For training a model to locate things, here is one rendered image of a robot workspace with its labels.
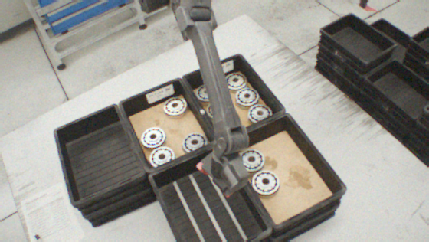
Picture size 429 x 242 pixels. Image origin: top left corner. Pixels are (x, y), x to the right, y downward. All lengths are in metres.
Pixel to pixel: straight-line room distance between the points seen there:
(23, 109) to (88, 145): 1.68
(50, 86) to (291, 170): 2.38
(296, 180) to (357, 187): 0.30
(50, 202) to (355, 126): 1.42
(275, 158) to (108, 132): 0.73
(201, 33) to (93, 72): 2.30
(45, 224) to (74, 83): 1.76
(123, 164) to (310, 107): 0.90
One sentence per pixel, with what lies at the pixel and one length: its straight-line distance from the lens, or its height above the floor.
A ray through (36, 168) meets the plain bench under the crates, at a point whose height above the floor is 0.70.
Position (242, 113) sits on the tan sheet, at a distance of 1.61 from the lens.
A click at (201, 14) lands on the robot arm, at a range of 1.08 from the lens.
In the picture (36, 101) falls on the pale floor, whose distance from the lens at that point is 3.29.
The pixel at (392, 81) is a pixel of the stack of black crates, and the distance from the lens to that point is 2.51.
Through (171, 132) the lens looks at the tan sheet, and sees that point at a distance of 1.59.
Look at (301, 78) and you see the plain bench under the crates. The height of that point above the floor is 0.70.
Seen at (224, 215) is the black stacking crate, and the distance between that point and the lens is 1.38.
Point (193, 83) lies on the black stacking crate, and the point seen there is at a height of 0.87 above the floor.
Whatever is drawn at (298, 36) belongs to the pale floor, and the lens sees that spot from 3.29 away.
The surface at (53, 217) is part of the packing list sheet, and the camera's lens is 1.72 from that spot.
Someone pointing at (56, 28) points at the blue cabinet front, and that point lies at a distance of 3.27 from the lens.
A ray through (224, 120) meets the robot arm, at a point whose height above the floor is 1.32.
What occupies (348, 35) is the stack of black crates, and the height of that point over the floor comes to 0.49.
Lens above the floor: 2.09
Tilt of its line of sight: 52 degrees down
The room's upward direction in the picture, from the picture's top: 9 degrees counter-clockwise
